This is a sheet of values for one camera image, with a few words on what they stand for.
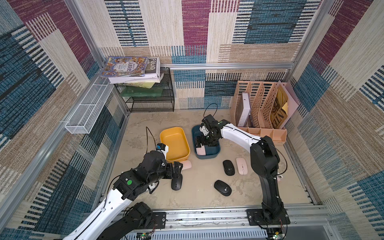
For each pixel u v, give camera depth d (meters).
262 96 1.09
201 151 0.95
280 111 0.94
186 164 0.92
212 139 0.81
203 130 0.90
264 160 0.56
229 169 0.87
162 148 0.63
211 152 0.94
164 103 1.19
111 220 0.45
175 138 1.01
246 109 0.94
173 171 0.63
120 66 0.82
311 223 0.73
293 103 0.83
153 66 0.83
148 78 0.80
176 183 0.83
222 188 0.82
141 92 0.94
